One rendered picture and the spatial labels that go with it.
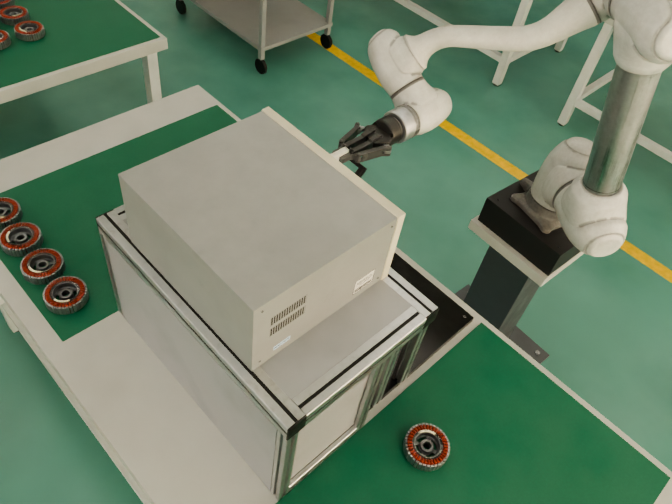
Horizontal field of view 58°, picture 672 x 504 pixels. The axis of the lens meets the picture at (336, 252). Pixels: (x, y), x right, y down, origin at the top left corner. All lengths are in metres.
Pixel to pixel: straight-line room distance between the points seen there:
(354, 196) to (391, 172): 2.14
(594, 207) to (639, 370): 1.36
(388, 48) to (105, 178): 1.02
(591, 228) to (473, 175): 1.79
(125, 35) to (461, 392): 2.01
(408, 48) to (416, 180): 1.78
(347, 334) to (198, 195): 0.41
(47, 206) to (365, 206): 1.15
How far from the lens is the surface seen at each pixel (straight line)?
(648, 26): 1.48
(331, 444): 1.53
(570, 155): 1.95
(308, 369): 1.22
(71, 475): 2.40
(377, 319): 1.31
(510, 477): 1.64
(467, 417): 1.67
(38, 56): 2.77
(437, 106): 1.68
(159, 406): 1.61
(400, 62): 1.66
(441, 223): 3.18
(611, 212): 1.82
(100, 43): 2.82
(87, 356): 1.71
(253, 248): 1.13
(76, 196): 2.10
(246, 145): 1.35
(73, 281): 1.82
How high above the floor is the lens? 2.17
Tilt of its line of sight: 48 degrees down
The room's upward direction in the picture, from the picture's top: 10 degrees clockwise
